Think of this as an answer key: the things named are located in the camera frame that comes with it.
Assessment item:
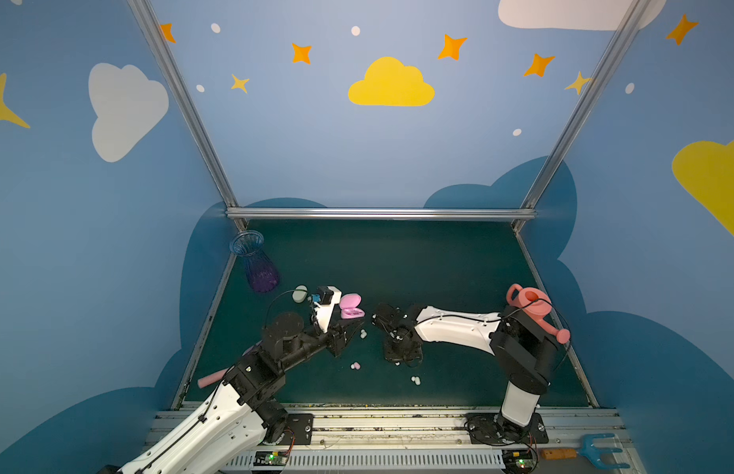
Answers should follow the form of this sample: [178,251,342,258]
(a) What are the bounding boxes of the pink earbud charging case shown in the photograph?
[338,293,365,320]

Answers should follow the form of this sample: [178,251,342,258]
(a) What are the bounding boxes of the white earbud charging case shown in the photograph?
[292,284,309,304]

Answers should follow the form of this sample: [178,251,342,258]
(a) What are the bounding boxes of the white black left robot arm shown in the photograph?
[100,312,364,473]

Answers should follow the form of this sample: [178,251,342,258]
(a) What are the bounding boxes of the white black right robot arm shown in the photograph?
[371,302,571,446]

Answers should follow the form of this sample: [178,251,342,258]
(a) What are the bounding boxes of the purple ribbed glass vase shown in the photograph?
[230,230,280,293]

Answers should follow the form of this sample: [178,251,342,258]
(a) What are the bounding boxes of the pink toy watering can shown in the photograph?
[506,284,571,345]

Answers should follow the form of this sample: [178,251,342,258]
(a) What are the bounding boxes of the blue toy garden fork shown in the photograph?
[541,434,631,470]

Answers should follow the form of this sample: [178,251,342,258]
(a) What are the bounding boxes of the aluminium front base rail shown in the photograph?
[141,404,646,474]

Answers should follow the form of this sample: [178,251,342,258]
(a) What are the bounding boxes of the aluminium back frame rail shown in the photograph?
[226,207,537,221]

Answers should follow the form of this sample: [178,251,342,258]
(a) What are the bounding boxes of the aluminium right frame post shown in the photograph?
[512,0,652,235]

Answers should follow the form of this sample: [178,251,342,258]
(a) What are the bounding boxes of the aluminium frame post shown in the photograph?
[127,0,238,211]
[512,0,652,235]

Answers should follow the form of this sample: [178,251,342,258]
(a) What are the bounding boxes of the aluminium left frame post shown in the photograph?
[127,0,238,211]

